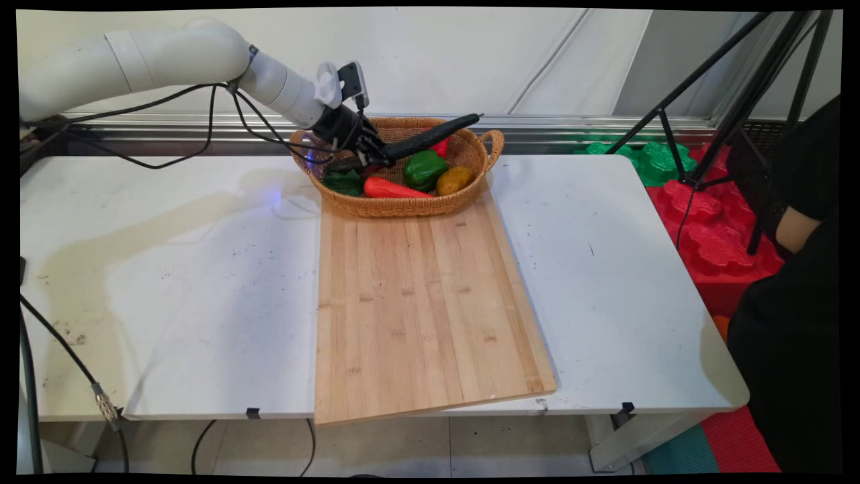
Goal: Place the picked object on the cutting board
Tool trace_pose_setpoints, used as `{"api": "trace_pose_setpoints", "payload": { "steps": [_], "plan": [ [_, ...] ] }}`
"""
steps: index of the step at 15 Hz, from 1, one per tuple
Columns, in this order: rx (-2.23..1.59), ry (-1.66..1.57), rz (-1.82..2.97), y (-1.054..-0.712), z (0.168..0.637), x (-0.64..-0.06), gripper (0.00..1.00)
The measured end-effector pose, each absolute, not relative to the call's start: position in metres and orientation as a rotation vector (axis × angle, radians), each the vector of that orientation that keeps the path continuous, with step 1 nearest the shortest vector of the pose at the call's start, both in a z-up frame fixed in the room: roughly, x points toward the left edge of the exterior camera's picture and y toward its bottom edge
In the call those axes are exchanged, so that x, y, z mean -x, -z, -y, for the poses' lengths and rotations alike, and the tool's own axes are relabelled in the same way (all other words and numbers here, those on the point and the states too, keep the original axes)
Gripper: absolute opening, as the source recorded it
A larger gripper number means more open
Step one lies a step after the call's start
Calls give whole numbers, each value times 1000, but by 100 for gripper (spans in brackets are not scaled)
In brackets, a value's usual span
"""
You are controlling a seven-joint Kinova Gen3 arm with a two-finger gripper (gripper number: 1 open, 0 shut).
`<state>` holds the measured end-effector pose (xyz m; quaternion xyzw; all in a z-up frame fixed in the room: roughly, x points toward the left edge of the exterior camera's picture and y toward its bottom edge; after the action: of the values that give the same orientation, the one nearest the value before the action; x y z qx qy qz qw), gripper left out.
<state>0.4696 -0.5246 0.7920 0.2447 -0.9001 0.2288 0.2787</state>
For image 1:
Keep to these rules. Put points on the clear table clip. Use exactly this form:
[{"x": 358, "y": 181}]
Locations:
[{"x": 541, "y": 405}]

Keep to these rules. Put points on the dark green toy cucumber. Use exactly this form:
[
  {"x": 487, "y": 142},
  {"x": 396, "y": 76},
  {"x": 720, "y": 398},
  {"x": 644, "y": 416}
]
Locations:
[{"x": 437, "y": 133}]

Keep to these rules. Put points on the bare person forearm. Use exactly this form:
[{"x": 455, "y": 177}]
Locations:
[{"x": 796, "y": 230}]

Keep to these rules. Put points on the teal floor mat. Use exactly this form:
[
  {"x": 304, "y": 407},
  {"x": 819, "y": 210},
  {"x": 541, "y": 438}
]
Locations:
[{"x": 682, "y": 454}]

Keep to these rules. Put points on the dark green toy pepper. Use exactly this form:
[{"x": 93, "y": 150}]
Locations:
[{"x": 342, "y": 183}]

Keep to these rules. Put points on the black camera tripod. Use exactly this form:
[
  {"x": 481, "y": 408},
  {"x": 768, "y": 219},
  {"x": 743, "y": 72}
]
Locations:
[{"x": 752, "y": 94}]

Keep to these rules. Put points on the yellow toy potato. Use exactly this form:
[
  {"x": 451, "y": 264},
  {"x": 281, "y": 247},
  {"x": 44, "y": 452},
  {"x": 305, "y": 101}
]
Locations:
[{"x": 455, "y": 180}]

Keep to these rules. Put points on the red floor mat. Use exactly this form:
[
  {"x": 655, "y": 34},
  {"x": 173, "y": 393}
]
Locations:
[{"x": 739, "y": 440}]

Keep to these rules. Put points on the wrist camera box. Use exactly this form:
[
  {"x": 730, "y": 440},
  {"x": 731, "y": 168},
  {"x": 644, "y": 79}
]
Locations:
[{"x": 353, "y": 81}]

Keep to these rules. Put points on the metal wall rail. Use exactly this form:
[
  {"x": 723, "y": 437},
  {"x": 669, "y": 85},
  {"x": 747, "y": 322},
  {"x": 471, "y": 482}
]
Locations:
[{"x": 571, "y": 126}]

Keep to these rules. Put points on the orange toy carrot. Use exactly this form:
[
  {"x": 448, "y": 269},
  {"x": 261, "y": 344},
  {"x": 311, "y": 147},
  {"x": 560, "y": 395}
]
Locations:
[{"x": 390, "y": 189}]

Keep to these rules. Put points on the red foam puzzle blocks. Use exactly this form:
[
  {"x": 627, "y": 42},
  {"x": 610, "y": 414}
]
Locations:
[{"x": 712, "y": 249}]

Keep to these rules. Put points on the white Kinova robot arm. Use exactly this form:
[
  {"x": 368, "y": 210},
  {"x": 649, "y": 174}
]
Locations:
[{"x": 168, "y": 57}]

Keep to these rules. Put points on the bright green toy bell pepper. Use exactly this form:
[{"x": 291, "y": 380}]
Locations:
[{"x": 424, "y": 169}]

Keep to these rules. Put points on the woven wicker basket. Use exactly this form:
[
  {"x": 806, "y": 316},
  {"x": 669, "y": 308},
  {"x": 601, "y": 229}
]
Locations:
[{"x": 403, "y": 205}]

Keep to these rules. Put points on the red toy pepper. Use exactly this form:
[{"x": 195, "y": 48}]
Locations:
[{"x": 441, "y": 146}]

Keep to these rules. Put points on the person in black clothing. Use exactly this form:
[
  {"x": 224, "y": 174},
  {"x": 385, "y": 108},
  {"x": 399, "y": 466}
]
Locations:
[{"x": 786, "y": 349}]

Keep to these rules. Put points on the green foam puzzle blocks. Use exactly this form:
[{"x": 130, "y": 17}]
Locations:
[{"x": 655, "y": 161}]

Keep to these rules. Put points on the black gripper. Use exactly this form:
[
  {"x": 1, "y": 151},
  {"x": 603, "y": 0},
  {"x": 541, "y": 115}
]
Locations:
[{"x": 342, "y": 128}]

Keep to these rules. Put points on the bamboo cutting board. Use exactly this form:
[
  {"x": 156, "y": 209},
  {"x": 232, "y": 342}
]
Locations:
[{"x": 423, "y": 309}]

